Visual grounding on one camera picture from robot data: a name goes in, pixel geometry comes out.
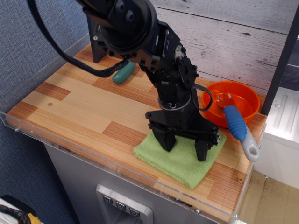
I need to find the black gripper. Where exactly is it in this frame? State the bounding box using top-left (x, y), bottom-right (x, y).
top-left (145, 103), bottom-right (220, 161)

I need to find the green cloth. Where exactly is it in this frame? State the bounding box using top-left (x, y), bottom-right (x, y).
top-left (133, 132), bottom-right (227, 189)

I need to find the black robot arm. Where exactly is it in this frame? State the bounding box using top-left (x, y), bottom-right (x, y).
top-left (80, 0), bottom-right (219, 161)

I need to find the orange plastic bowl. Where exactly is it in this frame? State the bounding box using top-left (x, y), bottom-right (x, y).
top-left (203, 81), bottom-right (261, 128)

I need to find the teal toy cucumber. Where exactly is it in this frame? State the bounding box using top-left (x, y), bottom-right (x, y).
top-left (112, 62), bottom-right (136, 84)

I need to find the silver control panel with buttons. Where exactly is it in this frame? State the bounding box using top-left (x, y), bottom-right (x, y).
top-left (96, 184), bottom-right (154, 224)

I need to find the white grooved side counter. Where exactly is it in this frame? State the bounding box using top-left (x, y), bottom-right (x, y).
top-left (264, 87), bottom-right (299, 143)

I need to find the yellow taped object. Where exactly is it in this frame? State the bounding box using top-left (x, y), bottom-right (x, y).
top-left (28, 213), bottom-right (43, 224)

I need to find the fork with blue grey handle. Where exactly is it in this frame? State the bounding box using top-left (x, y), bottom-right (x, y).
top-left (215, 92), bottom-right (260, 162)

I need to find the dark grey left post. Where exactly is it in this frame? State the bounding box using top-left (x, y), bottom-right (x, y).
top-left (87, 17), bottom-right (107, 63)

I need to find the dark grey post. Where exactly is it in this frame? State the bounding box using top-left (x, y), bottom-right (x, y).
top-left (87, 17), bottom-right (107, 63)
top-left (260, 6), bottom-right (299, 115)

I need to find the dark grey right post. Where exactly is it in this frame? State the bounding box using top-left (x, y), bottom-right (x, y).
top-left (260, 6), bottom-right (299, 115)

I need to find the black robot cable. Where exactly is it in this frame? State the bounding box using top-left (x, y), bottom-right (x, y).
top-left (26, 0), bottom-right (129, 78)

